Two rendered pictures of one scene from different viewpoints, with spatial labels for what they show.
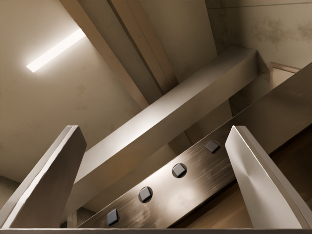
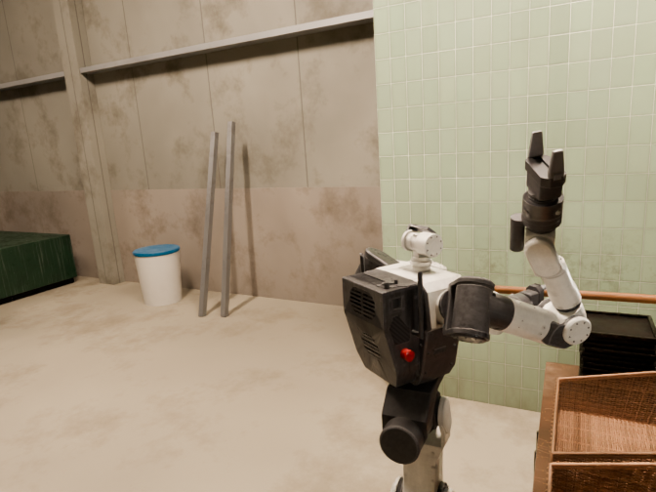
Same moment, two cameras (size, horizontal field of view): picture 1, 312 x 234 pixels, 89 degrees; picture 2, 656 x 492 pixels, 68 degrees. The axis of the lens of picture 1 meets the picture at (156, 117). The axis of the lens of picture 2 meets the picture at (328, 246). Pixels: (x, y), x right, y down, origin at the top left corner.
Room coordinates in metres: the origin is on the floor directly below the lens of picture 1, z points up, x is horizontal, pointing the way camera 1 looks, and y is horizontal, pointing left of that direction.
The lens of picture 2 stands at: (0.20, -1.15, 1.78)
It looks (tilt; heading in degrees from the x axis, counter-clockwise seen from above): 12 degrees down; 121
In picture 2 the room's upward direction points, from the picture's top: 4 degrees counter-clockwise
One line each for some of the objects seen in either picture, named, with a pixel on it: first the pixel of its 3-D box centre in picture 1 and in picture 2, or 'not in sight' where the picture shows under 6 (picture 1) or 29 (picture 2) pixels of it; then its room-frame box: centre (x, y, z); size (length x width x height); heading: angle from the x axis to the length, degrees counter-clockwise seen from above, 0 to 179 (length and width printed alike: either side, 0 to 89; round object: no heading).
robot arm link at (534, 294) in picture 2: not in sight; (524, 304); (-0.04, 0.53, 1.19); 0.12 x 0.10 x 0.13; 59
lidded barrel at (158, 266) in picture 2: not in sight; (159, 274); (-4.46, 2.70, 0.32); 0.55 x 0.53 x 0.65; 2
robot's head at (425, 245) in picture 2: not in sight; (422, 246); (-0.26, 0.14, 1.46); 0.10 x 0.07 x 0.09; 149
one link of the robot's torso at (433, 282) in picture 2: not in sight; (405, 318); (-0.29, 0.09, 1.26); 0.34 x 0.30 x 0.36; 149
